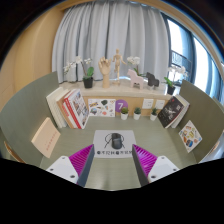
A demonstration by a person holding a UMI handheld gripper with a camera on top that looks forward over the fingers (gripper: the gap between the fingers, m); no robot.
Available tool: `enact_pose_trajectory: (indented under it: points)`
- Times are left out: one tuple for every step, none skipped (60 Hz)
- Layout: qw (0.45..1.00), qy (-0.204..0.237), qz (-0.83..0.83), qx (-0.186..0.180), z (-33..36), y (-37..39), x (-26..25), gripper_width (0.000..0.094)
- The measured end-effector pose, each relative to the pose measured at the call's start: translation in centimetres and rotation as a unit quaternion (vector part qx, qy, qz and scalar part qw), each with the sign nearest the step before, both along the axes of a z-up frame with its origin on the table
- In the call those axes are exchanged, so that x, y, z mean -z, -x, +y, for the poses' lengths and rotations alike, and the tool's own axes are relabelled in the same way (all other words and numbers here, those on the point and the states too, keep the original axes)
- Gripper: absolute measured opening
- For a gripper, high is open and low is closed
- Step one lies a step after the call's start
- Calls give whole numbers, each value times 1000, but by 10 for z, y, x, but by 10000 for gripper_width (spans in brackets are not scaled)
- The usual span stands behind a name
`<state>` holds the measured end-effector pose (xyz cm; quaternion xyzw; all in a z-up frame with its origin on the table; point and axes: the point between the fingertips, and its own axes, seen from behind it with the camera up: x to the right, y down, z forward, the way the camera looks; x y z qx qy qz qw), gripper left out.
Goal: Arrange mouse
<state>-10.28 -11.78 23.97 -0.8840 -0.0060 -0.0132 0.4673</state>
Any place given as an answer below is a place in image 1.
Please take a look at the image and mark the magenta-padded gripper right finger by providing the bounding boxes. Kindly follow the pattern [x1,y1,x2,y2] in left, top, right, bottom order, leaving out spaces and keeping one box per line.
[131,143,181,187]

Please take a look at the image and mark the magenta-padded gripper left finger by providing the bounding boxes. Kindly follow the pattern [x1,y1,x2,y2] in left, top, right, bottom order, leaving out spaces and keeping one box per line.
[45,143,96,188]

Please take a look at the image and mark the black computer mouse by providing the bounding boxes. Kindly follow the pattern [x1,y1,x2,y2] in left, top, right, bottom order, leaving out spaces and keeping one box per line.
[110,132,123,150]

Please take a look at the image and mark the white printed mouse pad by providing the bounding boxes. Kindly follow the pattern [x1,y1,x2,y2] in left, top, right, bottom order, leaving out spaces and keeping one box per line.
[92,129,138,159]

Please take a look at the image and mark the beige booklet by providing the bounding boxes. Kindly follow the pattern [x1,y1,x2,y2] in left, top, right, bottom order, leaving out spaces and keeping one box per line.
[30,116,62,159]

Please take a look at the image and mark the colourful sticker card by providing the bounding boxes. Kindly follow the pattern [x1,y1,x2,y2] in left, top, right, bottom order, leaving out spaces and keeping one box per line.
[178,119,203,154]

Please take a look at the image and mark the succulent in white pot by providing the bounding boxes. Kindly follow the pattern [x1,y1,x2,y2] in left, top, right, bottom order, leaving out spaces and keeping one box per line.
[120,106,130,121]
[133,106,142,121]
[149,107,159,122]

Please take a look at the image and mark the wooden chair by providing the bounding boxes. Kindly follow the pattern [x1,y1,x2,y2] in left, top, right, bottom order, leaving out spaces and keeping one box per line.
[199,131,224,164]
[3,139,26,164]

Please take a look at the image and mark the black cover book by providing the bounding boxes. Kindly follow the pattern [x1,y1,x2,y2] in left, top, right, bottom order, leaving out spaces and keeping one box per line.
[157,95,185,129]

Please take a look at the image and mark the brown book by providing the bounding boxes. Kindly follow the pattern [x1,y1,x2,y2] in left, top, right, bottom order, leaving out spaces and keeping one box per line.
[55,89,76,129]

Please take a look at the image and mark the white book behind black book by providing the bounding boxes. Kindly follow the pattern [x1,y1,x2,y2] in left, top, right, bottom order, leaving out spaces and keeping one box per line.
[171,94,191,130]

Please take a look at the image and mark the red and white book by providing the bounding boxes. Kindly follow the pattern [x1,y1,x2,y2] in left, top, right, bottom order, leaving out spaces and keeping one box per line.
[62,89,83,130]

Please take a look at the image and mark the white illustrated sticker card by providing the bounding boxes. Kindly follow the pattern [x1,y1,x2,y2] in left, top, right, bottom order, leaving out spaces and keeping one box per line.
[87,98,117,118]

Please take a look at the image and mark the green desk divider panel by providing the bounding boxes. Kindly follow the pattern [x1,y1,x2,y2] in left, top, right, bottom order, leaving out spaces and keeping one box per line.
[178,79,224,164]
[0,71,61,168]

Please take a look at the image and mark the purple round number sign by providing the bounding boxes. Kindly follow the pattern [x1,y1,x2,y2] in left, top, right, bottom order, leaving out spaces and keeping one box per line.
[115,98,129,118]

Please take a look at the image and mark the white orchid in black pot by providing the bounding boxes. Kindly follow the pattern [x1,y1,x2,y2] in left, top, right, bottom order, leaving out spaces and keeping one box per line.
[163,65,188,96]
[63,55,95,89]

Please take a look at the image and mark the black wooden horse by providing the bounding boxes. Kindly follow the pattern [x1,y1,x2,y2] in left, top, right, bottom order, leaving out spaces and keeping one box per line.
[145,71,160,90]

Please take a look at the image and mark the light wooden desk shelf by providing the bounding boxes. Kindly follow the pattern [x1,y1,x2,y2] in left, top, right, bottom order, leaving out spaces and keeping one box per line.
[59,79,183,118]

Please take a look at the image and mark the wooden hand model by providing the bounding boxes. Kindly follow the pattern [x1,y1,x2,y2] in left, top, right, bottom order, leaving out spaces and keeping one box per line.
[97,56,113,89]

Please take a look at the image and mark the white orchid flowers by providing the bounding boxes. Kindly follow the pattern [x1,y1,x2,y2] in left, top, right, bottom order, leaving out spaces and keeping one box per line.
[126,55,143,76]

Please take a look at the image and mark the window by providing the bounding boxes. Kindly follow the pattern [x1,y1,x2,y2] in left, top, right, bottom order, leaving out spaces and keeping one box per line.
[161,13,224,101]

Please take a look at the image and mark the wooden mannequin figure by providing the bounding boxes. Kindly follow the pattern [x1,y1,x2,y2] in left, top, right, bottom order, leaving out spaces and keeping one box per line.
[111,48,128,84]

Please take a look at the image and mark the grey curtain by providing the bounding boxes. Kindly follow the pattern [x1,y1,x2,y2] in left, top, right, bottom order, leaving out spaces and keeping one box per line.
[51,1,171,84]

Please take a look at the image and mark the white wall switch plate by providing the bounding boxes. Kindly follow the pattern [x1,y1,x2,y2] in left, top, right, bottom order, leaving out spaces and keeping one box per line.
[154,99,166,110]

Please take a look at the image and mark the white wall socket plate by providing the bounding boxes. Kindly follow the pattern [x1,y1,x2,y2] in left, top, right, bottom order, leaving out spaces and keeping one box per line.
[142,98,155,110]

